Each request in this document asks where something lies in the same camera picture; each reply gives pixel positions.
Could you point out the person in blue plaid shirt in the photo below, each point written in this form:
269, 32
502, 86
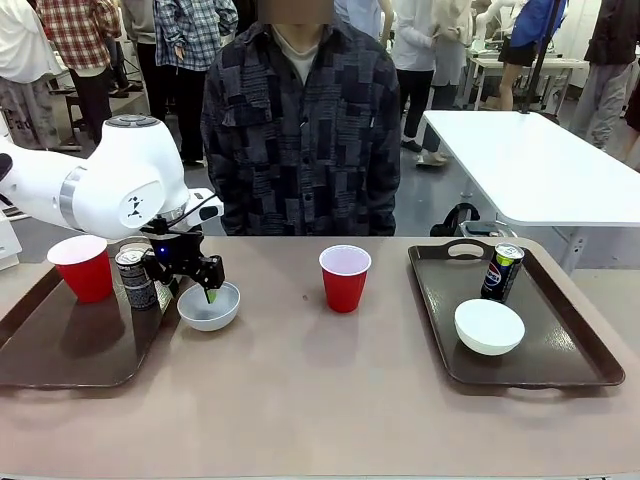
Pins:
192, 40

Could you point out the person in patchwork shirt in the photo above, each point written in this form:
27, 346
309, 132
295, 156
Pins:
305, 150

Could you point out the person in blue jacket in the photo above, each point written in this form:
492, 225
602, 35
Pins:
535, 25

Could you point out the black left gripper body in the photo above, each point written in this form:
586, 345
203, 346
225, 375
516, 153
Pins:
175, 250

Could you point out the white bowl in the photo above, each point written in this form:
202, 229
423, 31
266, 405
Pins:
490, 327

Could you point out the person in white top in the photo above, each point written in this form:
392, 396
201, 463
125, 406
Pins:
20, 55

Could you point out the person in black jacket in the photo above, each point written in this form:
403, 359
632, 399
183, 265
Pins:
607, 50

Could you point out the black vertical pole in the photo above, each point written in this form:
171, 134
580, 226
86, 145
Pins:
540, 65

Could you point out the grey bowl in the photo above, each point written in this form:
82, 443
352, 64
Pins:
220, 315

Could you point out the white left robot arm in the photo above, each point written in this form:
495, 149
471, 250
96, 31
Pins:
115, 175

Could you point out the red plastic cup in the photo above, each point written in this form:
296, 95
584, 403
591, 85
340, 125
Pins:
345, 292
87, 280

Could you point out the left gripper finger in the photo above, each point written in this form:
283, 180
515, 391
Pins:
212, 275
164, 277

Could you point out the white background table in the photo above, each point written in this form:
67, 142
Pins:
570, 61

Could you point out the brown plastic tray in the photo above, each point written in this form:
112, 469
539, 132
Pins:
75, 345
550, 360

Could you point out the black Pepsi can yellow rim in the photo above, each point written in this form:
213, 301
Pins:
500, 277

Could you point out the person in red plaid shirt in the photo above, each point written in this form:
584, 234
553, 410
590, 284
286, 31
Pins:
80, 45

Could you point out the black chair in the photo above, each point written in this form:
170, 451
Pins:
457, 217

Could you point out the person in dark grey top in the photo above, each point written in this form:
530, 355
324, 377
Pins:
145, 55

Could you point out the white folding table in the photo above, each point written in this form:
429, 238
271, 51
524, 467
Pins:
525, 165

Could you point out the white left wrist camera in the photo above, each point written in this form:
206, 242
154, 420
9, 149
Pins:
207, 210

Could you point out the person in beige hoodie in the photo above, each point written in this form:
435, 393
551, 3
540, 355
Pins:
452, 45

